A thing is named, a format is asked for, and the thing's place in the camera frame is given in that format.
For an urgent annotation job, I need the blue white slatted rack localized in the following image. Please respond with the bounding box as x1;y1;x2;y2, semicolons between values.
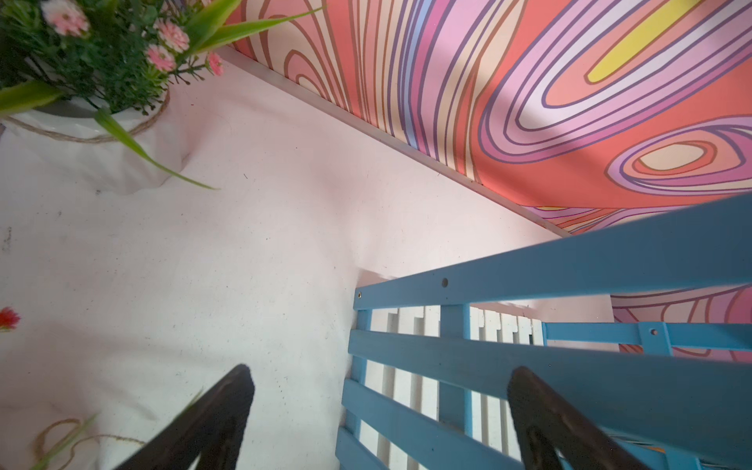
336;195;751;469

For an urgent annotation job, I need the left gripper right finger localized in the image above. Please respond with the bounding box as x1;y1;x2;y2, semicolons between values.
507;367;646;469

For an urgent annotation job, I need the pink flower pot back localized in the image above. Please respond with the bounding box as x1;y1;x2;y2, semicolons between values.
0;0;321;195

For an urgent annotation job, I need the red flower pot middle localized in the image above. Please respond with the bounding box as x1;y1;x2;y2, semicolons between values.
1;307;205;469

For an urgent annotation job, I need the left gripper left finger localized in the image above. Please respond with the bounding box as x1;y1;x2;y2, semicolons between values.
119;364;256;469

